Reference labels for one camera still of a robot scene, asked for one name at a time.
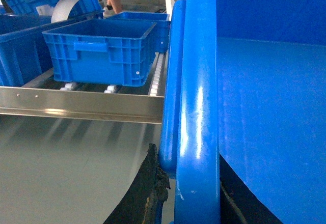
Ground blue crate far behind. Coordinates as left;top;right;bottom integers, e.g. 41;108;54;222
108;12;171;53

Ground large blue plastic crate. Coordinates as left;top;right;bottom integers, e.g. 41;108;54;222
159;0;325;223

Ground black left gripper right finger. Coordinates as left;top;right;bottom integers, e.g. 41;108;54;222
220;156;281;223

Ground blue crate on shelf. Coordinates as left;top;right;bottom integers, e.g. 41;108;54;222
42;19;155;87

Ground grey curved sheet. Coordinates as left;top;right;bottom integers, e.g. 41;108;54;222
51;0;80;23

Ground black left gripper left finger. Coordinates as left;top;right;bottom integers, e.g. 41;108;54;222
104;144;170;223

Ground steel roller conveyor shelf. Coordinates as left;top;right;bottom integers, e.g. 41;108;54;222
1;68;164;124

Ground blue crate at left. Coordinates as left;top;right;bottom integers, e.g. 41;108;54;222
0;14;77;87

